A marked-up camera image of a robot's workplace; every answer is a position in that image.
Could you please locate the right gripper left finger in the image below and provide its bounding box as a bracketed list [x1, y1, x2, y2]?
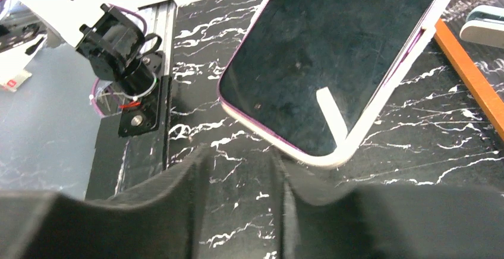
[1, 146, 207, 258]

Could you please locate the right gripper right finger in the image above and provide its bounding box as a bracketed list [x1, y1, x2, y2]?
[272, 151, 503, 258]

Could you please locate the phone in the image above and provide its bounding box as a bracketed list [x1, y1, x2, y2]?
[217, 0, 450, 169]

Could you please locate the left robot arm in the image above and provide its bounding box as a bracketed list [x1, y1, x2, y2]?
[1, 0, 168, 137]

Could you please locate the teal grey stapler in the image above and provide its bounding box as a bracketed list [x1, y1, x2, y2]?
[459, 5, 503, 49]

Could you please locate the orange wooden shelf rack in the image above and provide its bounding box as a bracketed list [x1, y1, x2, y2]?
[434, 0, 503, 137]

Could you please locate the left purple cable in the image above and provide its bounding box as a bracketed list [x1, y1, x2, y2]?
[89, 4, 158, 117]

